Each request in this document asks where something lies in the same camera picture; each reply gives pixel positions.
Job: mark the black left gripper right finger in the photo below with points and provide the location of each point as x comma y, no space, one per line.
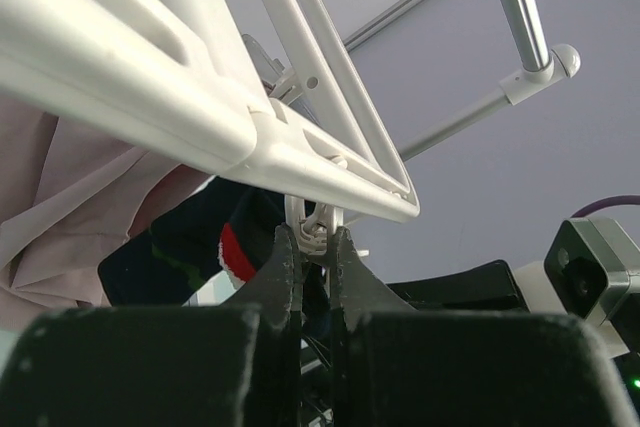
393,365

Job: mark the white plastic clip hanger frame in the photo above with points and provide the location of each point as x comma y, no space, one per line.
175,77

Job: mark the metal drying rack stand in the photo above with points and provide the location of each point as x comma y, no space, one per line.
541,67

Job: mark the grey translucent plastic bin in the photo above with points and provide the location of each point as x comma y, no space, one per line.
277,80

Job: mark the white hanger clip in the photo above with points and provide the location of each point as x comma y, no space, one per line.
312,232

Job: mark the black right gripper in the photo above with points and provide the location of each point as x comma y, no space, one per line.
489,287

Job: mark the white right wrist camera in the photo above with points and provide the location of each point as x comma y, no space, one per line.
591,271

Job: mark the navy Santa sock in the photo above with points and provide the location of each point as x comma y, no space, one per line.
226,227

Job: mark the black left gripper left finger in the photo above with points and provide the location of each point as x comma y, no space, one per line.
234,364

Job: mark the pink cloth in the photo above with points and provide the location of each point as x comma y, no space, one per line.
71,196

